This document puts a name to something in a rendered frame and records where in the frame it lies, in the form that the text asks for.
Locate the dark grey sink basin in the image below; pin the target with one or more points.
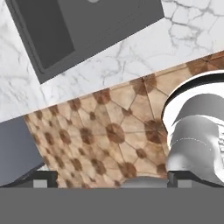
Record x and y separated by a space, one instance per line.
116 20

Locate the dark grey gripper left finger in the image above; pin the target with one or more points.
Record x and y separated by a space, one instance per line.
43 176

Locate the pale grey rounded object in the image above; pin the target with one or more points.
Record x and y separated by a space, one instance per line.
144 182

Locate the grey cupboard door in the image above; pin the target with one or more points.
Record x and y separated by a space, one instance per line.
16 148

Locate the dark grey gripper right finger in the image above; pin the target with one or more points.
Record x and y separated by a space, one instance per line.
180 176

